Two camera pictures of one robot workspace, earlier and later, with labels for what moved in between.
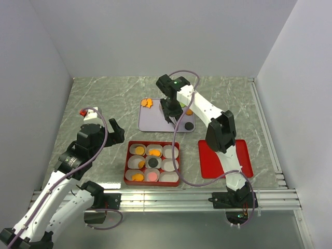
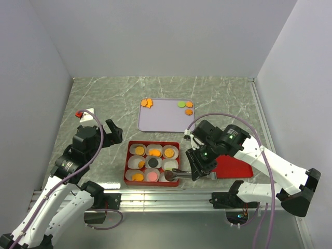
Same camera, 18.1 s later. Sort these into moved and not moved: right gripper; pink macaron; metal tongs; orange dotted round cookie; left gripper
Moved: metal tongs; right gripper
Not moved: orange dotted round cookie; pink macaron; left gripper
